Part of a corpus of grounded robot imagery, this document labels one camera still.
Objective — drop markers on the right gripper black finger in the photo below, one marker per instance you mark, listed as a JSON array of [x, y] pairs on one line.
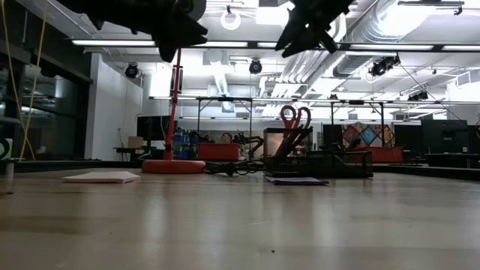
[[288, 37], [302, 44]]

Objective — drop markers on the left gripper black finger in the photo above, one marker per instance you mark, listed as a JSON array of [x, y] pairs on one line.
[[191, 41], [195, 30]]

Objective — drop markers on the black pen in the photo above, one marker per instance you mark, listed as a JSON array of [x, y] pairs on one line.
[[296, 140], [304, 134]]

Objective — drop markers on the purple sticky note pad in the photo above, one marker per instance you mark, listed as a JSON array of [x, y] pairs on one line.
[[296, 181]]

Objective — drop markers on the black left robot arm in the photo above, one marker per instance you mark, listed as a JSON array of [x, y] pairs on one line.
[[112, 13]]

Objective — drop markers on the black background robot arm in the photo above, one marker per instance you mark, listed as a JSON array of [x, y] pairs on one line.
[[243, 138], [198, 138]]

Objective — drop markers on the black mesh desk organizer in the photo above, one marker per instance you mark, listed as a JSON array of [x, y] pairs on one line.
[[337, 165]]

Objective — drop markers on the ceiling light strip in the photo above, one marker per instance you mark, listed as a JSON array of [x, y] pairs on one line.
[[112, 42], [457, 48], [393, 47]]

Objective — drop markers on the black ceiling spotlight cluster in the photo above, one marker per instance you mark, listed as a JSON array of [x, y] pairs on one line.
[[384, 65]]

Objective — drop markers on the person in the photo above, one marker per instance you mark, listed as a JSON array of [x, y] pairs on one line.
[[226, 138]]

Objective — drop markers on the blue storage bins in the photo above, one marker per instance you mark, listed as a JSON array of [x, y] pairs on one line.
[[185, 147]]

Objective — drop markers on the red storage bin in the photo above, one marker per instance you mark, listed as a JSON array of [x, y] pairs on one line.
[[218, 152], [382, 154]]

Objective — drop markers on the brown cardboard box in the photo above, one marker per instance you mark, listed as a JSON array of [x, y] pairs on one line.
[[135, 142]]

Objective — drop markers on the red desk lamp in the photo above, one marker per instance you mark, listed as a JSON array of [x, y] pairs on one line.
[[172, 166]]

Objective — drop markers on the pink sticky note pad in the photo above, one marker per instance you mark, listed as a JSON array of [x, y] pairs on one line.
[[101, 177]]

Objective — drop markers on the large black computer monitor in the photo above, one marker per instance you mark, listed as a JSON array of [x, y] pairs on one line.
[[444, 135]]

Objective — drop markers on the dark background desk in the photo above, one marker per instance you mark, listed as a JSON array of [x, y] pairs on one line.
[[450, 159]]

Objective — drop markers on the small green round object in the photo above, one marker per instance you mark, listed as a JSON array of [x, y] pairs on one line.
[[4, 149]]

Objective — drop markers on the black background rig frame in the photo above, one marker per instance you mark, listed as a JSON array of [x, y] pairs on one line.
[[225, 99], [356, 102]]

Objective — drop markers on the colourful patterned wall hanging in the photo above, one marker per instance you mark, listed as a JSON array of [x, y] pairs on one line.
[[367, 135]]

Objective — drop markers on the small grey post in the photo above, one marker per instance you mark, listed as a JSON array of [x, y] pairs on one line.
[[9, 168]]

